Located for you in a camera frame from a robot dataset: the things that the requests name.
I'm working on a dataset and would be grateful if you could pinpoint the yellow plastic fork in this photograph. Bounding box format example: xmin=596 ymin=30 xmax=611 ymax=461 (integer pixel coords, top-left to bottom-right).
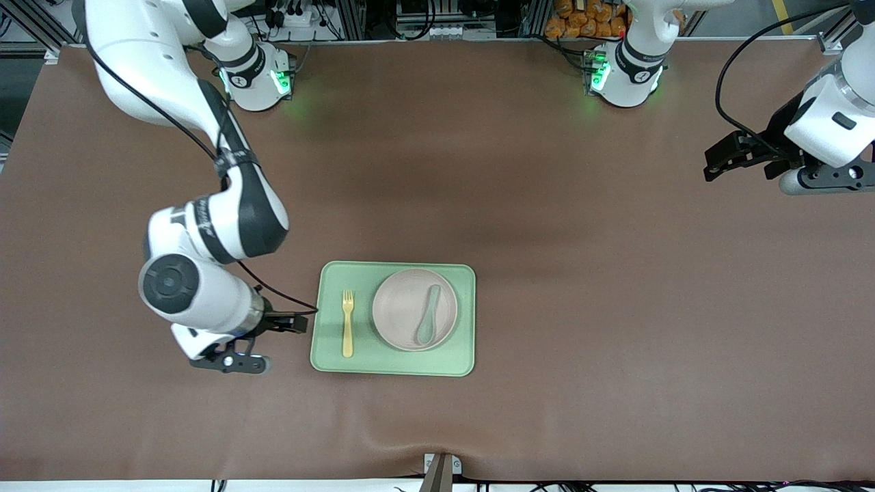
xmin=341 ymin=290 xmax=356 ymax=359

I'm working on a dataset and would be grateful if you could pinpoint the beige speckled round plate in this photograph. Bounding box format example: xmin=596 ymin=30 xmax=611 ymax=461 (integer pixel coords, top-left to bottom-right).
xmin=372 ymin=268 xmax=459 ymax=353

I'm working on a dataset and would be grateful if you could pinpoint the light green rectangular tray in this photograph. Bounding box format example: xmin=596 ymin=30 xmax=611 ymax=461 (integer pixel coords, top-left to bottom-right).
xmin=310 ymin=260 xmax=476 ymax=378

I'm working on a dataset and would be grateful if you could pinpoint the pale green plastic spoon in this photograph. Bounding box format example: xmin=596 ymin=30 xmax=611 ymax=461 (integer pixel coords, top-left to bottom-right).
xmin=415 ymin=284 xmax=444 ymax=346

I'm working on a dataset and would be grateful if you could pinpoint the brown table cover mat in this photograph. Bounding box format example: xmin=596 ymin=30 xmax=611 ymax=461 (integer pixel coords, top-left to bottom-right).
xmin=0 ymin=41 xmax=875 ymax=483

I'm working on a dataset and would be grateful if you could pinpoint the orange packaged goods pile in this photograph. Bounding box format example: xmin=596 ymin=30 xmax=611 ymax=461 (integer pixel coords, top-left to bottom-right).
xmin=544 ymin=0 xmax=630 ymax=40

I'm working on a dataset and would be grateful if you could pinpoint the metal table edge clamp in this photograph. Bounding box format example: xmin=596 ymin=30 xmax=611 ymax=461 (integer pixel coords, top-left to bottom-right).
xmin=418 ymin=452 xmax=464 ymax=492

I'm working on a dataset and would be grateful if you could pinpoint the white power strip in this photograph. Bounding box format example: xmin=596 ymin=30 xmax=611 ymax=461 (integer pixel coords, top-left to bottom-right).
xmin=268 ymin=5 xmax=317 ymax=29

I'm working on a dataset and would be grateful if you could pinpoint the white connector block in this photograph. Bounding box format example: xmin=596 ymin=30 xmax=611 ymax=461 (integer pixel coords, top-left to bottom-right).
xmin=405 ymin=23 xmax=467 ymax=40

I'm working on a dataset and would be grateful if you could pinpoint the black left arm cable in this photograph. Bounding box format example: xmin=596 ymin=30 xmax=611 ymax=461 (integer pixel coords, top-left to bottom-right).
xmin=715 ymin=2 xmax=859 ymax=156

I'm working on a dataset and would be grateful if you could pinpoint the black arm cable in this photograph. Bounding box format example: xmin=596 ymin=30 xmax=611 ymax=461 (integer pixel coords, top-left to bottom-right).
xmin=715 ymin=2 xmax=859 ymax=156
xmin=81 ymin=38 xmax=320 ymax=316

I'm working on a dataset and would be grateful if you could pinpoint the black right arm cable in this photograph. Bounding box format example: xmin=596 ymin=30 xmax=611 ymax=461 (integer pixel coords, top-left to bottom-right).
xmin=81 ymin=38 xmax=320 ymax=316

